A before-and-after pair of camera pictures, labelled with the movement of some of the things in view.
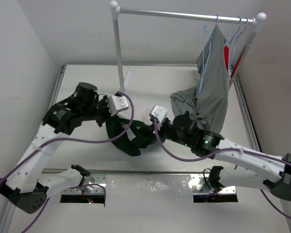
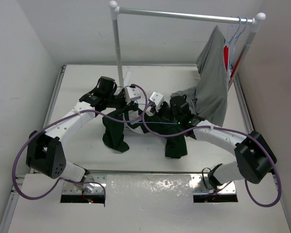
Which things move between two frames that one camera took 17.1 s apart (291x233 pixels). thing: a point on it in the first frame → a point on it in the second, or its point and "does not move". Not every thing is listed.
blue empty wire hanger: [237, 36] does not move
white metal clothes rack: [117, 10] does not move
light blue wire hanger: [206, 49] → [152, 122]
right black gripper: [165, 121] → [158, 113]
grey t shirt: [207, 102] does not move
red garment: [226, 56] does not move
